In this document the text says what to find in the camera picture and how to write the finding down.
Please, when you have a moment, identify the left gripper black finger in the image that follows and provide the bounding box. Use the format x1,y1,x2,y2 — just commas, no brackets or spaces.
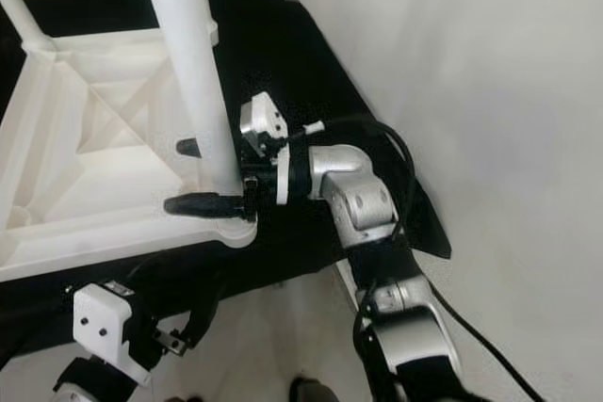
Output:
183,274,228,344

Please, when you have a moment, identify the white plastic table leg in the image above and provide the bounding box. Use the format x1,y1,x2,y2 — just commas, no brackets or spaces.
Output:
0,0,54,52
136,0,245,198

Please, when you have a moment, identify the white plastic table top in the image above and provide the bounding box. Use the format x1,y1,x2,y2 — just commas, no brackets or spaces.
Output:
0,20,258,283

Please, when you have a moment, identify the black tablecloth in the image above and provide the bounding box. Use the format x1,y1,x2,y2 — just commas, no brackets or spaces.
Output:
0,0,452,358

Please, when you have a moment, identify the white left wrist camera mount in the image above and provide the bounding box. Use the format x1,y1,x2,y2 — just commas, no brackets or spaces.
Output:
73,281,153,388

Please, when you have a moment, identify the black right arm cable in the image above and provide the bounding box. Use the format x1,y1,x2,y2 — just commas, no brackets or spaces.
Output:
282,117,548,402

